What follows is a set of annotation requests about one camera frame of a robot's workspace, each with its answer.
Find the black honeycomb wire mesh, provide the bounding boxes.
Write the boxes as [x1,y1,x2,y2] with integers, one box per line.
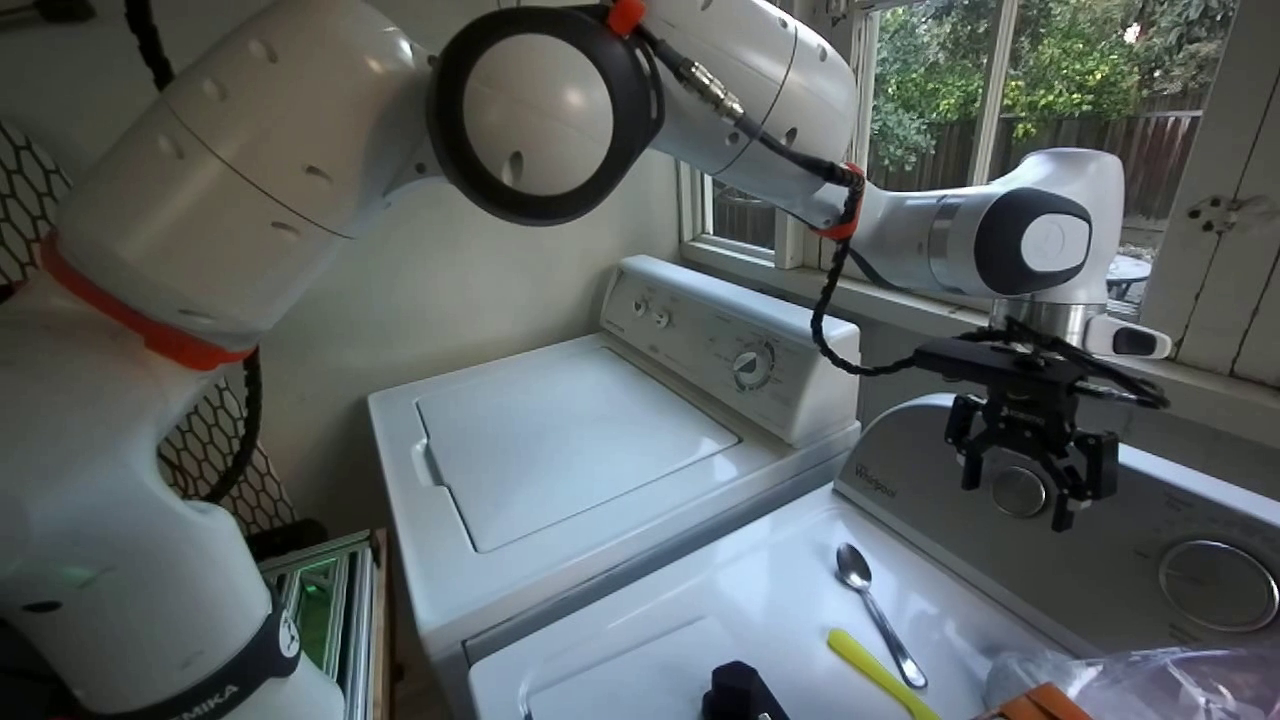
[0,116,300,536]

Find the small grey washer knob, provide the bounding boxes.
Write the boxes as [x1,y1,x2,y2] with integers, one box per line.
[989,450,1062,525]

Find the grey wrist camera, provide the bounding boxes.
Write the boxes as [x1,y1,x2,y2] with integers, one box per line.
[1085,312,1176,365]

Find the green framed box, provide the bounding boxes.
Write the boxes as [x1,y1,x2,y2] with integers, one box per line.
[255,529,394,720]

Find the metal sink drain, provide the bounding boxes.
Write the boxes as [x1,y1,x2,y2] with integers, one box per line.
[1157,530,1280,638]

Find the white wooden window frame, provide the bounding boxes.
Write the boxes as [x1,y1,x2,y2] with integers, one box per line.
[675,0,1280,442]

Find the thick black cable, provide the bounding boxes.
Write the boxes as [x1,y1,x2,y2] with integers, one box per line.
[120,0,179,97]

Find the small black block tool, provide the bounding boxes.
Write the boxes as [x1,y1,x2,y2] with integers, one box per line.
[702,656,794,720]

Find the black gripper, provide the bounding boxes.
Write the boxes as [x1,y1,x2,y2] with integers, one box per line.
[941,379,1129,536]

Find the green garden trees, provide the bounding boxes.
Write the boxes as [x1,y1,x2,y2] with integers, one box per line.
[867,0,1245,177]

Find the white cabinet door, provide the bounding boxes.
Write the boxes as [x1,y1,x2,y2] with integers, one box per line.
[1139,0,1280,391]

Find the metal spoon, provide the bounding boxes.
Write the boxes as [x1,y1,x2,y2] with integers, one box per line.
[831,539,933,692]

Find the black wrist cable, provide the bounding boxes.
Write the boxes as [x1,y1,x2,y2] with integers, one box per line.
[623,11,963,384]

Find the orange Kirkland box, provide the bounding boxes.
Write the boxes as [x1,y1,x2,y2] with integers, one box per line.
[994,679,1097,720]

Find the white washing machine large dial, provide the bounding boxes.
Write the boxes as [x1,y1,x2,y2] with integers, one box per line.
[364,253,867,672]

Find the brown wooden fence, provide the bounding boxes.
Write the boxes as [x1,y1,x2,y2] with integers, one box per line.
[874,109,1209,223]

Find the large white dial knob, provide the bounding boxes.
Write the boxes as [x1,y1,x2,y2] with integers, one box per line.
[730,341,781,391]

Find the clear plastic bag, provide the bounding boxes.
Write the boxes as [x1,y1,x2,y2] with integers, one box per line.
[984,635,1280,720]

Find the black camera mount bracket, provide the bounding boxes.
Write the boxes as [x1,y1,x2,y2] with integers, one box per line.
[912,324,1176,411]

